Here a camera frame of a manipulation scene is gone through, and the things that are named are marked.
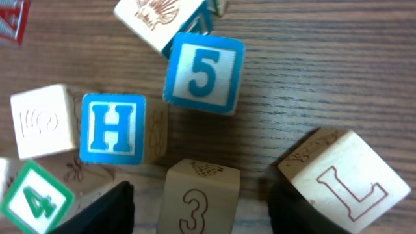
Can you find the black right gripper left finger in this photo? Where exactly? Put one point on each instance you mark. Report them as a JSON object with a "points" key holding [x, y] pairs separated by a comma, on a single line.
{"points": [[114, 212]]}

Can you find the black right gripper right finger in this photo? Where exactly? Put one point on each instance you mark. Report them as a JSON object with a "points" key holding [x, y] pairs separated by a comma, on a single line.
{"points": [[291, 214]]}

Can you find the white block number 3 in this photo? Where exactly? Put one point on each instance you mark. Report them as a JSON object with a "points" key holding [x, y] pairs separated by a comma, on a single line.
{"points": [[200, 198]]}

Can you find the white block letter L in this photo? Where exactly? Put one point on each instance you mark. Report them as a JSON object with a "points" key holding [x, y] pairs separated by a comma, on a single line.
{"points": [[343, 178]]}

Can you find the green number 4 block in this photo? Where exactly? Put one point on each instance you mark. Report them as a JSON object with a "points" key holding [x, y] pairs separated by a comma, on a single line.
{"points": [[39, 195]]}

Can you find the blue H block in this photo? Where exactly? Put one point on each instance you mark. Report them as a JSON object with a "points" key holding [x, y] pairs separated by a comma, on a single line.
{"points": [[122, 129]]}

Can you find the white block beside H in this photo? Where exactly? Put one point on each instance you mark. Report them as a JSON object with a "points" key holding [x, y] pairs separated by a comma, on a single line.
{"points": [[47, 120]]}

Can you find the blue number 5 block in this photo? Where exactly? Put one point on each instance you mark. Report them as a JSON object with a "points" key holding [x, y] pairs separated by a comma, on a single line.
{"points": [[204, 73]]}

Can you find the white block shell picture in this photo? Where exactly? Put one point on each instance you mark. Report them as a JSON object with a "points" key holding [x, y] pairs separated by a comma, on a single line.
{"points": [[157, 21]]}

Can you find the red letter block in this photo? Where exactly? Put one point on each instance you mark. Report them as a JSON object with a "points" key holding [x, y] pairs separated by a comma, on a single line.
{"points": [[14, 14]]}

